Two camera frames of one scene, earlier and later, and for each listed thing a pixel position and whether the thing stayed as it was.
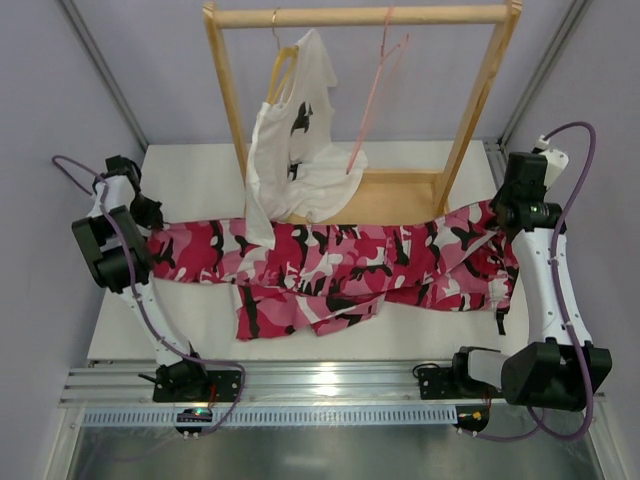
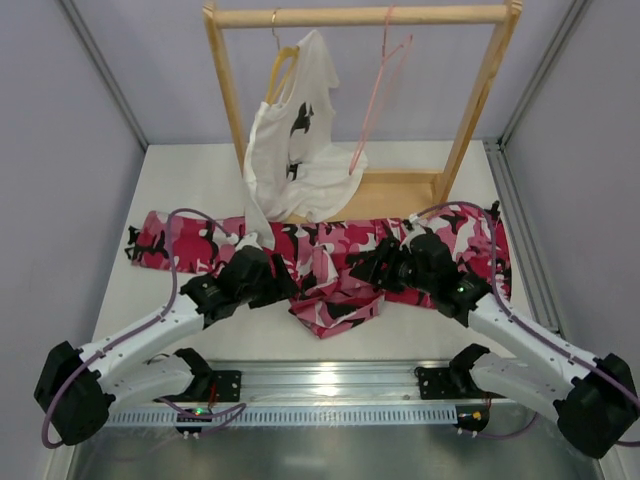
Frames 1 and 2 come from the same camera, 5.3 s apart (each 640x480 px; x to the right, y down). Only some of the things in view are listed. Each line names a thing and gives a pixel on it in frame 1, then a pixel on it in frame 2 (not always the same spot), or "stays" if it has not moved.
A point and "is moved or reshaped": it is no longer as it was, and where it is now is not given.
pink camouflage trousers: x=327 y=273 is moved or reshaped
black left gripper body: x=148 y=213 -> x=275 y=279
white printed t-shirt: x=296 y=168 stays
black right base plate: x=436 y=384 stays
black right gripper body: x=503 y=210 -> x=382 y=266
